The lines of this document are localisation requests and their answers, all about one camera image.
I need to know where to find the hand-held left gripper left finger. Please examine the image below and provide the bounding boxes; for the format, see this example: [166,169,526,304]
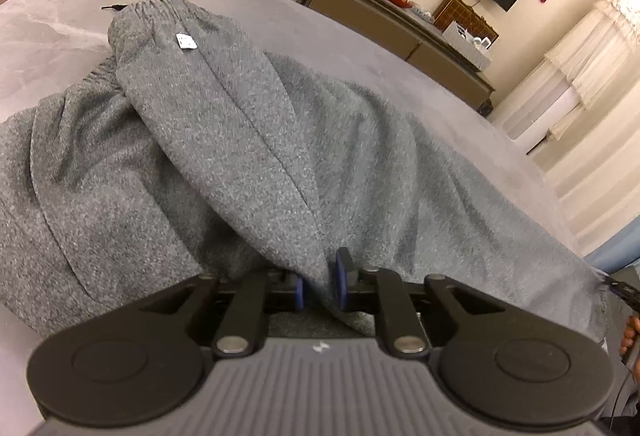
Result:
[137,268,307,359]

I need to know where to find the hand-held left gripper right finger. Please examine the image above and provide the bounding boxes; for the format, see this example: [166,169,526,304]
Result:
[334,247,501,359]

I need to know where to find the grey sweat pants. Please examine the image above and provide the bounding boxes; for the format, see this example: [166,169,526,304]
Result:
[0,0,608,342]

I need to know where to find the person's right hand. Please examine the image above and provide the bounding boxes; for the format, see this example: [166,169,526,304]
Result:
[619,315,640,368]

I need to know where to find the light blue cloth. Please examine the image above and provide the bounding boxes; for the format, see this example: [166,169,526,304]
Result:
[584,225,640,277]

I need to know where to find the white standing appliance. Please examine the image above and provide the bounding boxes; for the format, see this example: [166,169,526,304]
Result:
[504,60,585,154]

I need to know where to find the white lace curtain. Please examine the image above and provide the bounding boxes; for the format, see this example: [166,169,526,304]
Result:
[487,0,640,257]

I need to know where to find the grey bed cover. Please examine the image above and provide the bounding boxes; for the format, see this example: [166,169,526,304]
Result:
[0,0,601,436]

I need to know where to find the white storage box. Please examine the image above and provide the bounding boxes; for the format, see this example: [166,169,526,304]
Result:
[442,23,493,72]

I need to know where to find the long grey wooden sideboard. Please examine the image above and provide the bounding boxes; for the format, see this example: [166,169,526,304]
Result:
[186,0,497,117]

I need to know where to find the wooden framed board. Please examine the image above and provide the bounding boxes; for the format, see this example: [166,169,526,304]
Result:
[432,0,500,47]

